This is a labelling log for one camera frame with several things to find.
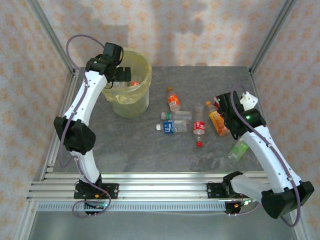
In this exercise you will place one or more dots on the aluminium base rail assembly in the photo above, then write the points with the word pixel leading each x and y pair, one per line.
pixel 162 186

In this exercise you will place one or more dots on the orange juice plastic bottle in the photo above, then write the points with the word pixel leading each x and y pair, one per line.
pixel 217 119

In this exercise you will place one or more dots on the small blue label white-cap bottle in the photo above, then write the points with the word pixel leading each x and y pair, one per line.
pixel 168 126

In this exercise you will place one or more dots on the green label plastic bottle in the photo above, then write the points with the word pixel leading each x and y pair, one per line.
pixel 237 150

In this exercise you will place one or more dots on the yellow-lined trash bin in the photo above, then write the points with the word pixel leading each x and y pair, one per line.
pixel 140 62

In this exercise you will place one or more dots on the clear bottle with green label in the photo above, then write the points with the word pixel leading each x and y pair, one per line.
pixel 180 115

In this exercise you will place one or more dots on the aluminium frame post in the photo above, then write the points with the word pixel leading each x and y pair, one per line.
pixel 272 35
pixel 50 32

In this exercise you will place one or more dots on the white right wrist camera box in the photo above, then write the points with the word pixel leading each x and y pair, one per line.
pixel 250 101

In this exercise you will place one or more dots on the aluminium front frame leg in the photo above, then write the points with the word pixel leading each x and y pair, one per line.
pixel 303 232
pixel 25 222

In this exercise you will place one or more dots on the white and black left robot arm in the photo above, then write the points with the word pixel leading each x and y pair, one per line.
pixel 82 100

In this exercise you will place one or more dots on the red label red-cap bottle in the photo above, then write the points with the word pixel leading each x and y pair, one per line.
pixel 199 126

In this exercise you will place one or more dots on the small green LED circuit board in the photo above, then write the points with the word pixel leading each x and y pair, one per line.
pixel 243 203
pixel 98 205

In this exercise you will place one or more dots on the orange label plastic bottle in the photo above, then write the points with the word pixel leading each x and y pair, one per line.
pixel 173 101

